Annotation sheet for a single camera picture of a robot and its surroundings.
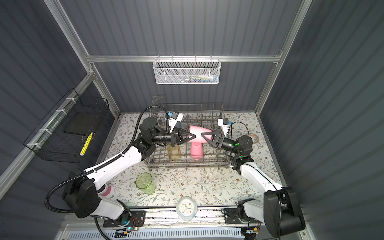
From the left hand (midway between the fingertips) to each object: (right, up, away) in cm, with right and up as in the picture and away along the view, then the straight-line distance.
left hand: (196, 137), depth 64 cm
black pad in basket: (-59, +7, +11) cm, 60 cm away
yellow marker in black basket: (-51, -4, +5) cm, 52 cm away
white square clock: (-5, -36, +9) cm, 38 cm away
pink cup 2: (0, -9, +21) cm, 23 cm away
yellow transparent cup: (-14, -11, +27) cm, 33 cm away
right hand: (+3, -2, +3) cm, 5 cm away
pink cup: (+1, +3, +1) cm, 3 cm away
